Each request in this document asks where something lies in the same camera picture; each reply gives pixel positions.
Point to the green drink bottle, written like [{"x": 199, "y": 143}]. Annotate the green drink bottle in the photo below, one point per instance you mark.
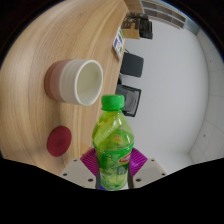
[{"x": 113, "y": 146}]

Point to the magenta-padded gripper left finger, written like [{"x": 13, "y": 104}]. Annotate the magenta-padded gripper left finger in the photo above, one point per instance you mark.
[{"x": 80, "y": 170}]

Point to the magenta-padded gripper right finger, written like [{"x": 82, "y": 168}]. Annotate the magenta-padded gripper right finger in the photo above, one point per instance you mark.
[{"x": 146, "y": 170}]

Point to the dark grey office chair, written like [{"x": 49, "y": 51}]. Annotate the dark grey office chair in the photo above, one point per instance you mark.
[{"x": 132, "y": 64}]

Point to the flat round red coaster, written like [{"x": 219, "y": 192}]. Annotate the flat round red coaster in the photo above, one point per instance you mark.
[{"x": 59, "y": 141}]

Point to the wooden shelf cabinet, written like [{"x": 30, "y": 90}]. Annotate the wooden shelf cabinet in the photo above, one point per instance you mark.
[{"x": 170, "y": 15}]

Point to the black mesh office chair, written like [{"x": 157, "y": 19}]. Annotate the black mesh office chair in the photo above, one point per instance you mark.
[{"x": 130, "y": 98}]

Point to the white and green leaflet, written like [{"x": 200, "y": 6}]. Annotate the white and green leaflet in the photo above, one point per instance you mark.
[{"x": 118, "y": 41}]

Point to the white and brown ribbed cup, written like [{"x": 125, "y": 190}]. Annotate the white and brown ribbed cup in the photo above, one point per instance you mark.
[{"x": 66, "y": 81}]

